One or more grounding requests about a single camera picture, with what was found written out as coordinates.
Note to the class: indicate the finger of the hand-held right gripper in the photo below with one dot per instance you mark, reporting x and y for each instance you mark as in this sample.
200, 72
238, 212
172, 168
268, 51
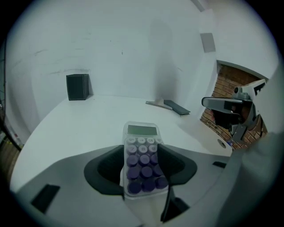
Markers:
215, 103
224, 118

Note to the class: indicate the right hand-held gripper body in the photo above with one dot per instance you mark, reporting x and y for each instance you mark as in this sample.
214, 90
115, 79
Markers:
249, 93

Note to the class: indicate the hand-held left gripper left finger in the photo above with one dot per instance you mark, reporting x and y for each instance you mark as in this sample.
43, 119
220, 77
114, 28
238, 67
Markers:
77, 195

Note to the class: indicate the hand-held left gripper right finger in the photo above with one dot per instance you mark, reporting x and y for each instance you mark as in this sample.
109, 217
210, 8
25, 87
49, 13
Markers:
199, 173

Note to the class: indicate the clear calculator with purple keys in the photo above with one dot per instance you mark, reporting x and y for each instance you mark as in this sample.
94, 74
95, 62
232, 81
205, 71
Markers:
142, 130

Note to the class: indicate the small blue object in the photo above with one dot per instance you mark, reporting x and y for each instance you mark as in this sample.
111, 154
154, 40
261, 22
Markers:
230, 142

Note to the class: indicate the black box pen holder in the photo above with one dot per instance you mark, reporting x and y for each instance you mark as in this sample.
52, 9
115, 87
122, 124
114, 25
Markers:
76, 87

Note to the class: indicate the gray wall panel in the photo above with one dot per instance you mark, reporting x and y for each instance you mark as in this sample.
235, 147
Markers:
208, 42

